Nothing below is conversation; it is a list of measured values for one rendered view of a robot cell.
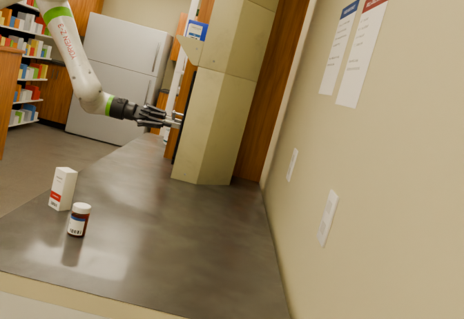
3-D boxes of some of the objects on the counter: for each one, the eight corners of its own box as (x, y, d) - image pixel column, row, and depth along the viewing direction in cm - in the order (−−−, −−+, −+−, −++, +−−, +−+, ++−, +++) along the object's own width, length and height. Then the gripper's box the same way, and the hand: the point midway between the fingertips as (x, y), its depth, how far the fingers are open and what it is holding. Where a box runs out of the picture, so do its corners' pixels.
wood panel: (258, 181, 230) (338, -107, 211) (259, 182, 227) (340, -110, 208) (163, 156, 229) (235, -136, 210) (163, 157, 226) (236, -139, 207)
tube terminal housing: (229, 177, 222) (272, 18, 212) (228, 192, 190) (278, 7, 180) (179, 163, 222) (219, 4, 211) (170, 177, 189) (217, -10, 179)
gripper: (120, 114, 187) (177, 130, 188) (132, 92, 197) (186, 107, 198) (120, 128, 192) (175, 142, 193) (131, 105, 202) (183, 119, 203)
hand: (172, 122), depth 195 cm, fingers closed, pressing on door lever
